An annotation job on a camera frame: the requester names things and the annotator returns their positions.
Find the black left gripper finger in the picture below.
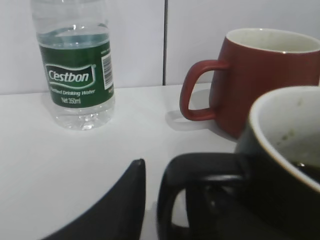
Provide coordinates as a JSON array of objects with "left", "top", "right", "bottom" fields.
[{"left": 45, "top": 159, "right": 146, "bottom": 240}]

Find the red ceramic mug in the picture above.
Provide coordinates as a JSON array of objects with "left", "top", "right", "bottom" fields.
[{"left": 179, "top": 28, "right": 320, "bottom": 138}]

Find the black ceramic mug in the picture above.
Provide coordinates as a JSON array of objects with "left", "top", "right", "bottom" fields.
[{"left": 156, "top": 86, "right": 320, "bottom": 240}]

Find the clear water bottle green label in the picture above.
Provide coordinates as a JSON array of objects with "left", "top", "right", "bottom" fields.
[{"left": 30, "top": 0, "right": 115, "bottom": 131}]

